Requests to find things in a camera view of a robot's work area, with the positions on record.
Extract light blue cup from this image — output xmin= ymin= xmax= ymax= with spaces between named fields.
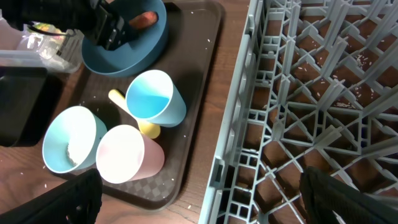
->
xmin=126 ymin=70 xmax=187 ymax=128

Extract black rectangular tray bin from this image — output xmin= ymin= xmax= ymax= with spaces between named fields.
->
xmin=1 ymin=67 xmax=63 ymax=147

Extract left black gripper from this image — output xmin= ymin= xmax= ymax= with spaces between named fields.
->
xmin=83 ymin=0 xmax=138 ymax=51

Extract light blue rice bowl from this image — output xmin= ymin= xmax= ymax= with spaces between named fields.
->
xmin=42 ymin=106 xmax=108 ymax=174

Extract orange carrot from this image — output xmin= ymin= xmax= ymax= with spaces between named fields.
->
xmin=129 ymin=11 xmax=158 ymax=30

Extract dark blue plate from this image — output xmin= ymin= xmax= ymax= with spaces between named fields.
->
xmin=81 ymin=0 xmax=169 ymax=77

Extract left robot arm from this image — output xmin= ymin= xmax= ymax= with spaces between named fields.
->
xmin=1 ymin=0 xmax=137 ymax=51

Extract grey dishwasher rack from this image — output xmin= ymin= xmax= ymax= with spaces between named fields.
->
xmin=199 ymin=0 xmax=397 ymax=223

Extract brown serving tray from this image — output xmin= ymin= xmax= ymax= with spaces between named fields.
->
xmin=68 ymin=1 xmax=223 ymax=211

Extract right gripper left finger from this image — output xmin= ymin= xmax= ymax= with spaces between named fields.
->
xmin=1 ymin=169 xmax=103 ymax=224

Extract pink cup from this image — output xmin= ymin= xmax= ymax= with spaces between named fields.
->
xmin=96 ymin=124 xmax=165 ymax=184

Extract yellow plastic spoon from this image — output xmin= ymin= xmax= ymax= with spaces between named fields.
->
xmin=108 ymin=89 xmax=161 ymax=139

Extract clear plastic waste bin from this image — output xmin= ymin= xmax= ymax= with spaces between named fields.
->
xmin=1 ymin=18 xmax=84 ymax=73

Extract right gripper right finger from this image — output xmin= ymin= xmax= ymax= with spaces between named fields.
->
xmin=299 ymin=166 xmax=397 ymax=224

